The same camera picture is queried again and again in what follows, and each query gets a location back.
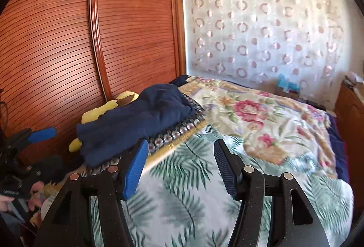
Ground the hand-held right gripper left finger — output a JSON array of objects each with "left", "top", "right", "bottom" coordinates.
[{"left": 33, "top": 138, "right": 149, "bottom": 247}]

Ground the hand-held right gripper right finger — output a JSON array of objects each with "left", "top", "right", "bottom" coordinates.
[{"left": 213, "top": 139, "right": 332, "bottom": 247}]

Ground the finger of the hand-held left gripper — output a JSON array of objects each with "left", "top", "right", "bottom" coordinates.
[
  {"left": 10, "top": 127, "right": 57, "bottom": 151},
  {"left": 34, "top": 155, "right": 63, "bottom": 182}
]

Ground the navy printed t-shirt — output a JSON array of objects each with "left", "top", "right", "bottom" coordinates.
[{"left": 76, "top": 84, "right": 197, "bottom": 168}]

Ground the person's left hand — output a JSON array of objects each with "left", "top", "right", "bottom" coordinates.
[{"left": 0, "top": 195, "right": 15, "bottom": 213}]

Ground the yellow plush toy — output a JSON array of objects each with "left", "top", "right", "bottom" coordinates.
[{"left": 69, "top": 91, "right": 140, "bottom": 152}]

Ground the dark patterned pillow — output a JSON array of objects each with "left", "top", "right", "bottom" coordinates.
[{"left": 82, "top": 93, "right": 207, "bottom": 179}]

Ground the leaf print bed sheet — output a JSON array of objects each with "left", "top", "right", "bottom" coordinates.
[{"left": 85, "top": 125, "right": 354, "bottom": 247}]

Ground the floral blanket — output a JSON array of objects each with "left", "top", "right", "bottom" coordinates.
[{"left": 178, "top": 76, "right": 337, "bottom": 179}]

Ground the wooden slatted wardrobe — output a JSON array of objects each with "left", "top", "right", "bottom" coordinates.
[{"left": 0, "top": 0, "right": 187, "bottom": 176}]

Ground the blue toy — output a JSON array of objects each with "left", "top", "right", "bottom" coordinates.
[{"left": 277, "top": 75, "right": 300, "bottom": 94}]

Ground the circle-patterned sheer curtain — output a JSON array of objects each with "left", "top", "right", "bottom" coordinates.
[{"left": 182, "top": 0, "right": 346, "bottom": 94}]

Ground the wooden low cabinet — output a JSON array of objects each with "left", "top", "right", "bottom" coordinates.
[{"left": 335, "top": 83, "right": 364, "bottom": 134}]

